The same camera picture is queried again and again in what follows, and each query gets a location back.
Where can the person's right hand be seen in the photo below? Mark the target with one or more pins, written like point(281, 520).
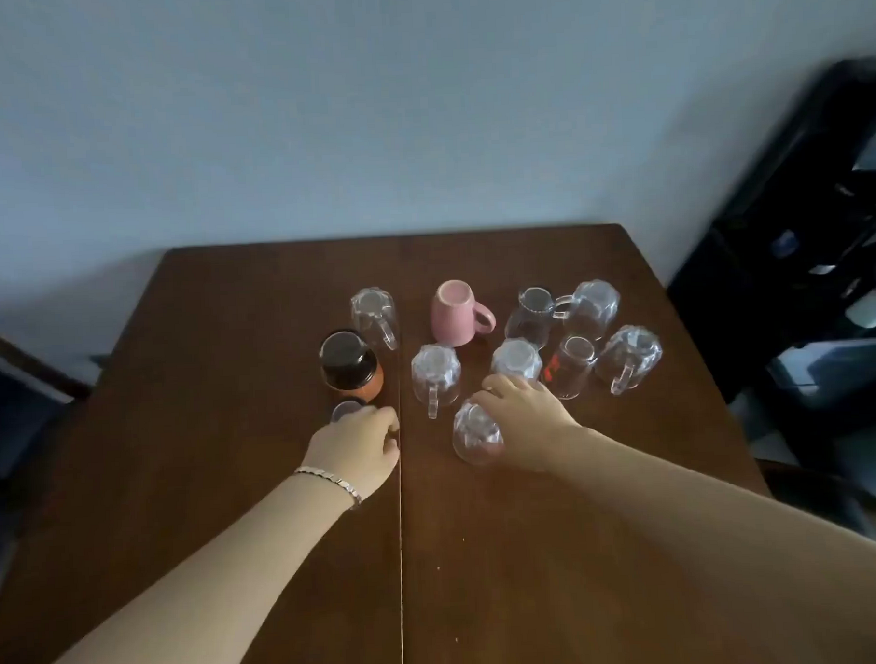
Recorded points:
point(533, 425)

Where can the person's left hand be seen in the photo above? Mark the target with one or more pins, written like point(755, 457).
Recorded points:
point(356, 448)

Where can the small dark ribbed glass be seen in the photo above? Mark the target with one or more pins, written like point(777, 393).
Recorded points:
point(342, 410)

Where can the glass tumbler with red print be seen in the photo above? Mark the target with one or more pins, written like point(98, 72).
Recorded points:
point(571, 369)

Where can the dark cup orange sleeve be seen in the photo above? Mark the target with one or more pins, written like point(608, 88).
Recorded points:
point(349, 368)

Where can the clear ribbed glass tumbler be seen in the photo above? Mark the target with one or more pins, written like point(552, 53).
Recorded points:
point(530, 320)

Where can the pink ceramic mug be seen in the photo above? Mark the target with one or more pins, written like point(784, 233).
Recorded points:
point(453, 316)

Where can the person's right forearm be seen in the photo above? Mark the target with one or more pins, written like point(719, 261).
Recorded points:
point(708, 534)

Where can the person's left forearm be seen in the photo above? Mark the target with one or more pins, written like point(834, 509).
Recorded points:
point(203, 585)

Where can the brown wooden table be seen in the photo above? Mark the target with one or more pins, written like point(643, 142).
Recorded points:
point(227, 315)

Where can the dark chair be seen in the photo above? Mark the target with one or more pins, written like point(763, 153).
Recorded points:
point(829, 492)

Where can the black water dispenser cabinet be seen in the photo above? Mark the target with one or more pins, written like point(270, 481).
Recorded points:
point(790, 255)

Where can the wooden chair blue cushion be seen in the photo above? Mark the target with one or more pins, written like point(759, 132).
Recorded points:
point(14, 404)

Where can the white cylindrical container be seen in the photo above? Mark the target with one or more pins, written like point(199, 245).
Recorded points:
point(875, 305)

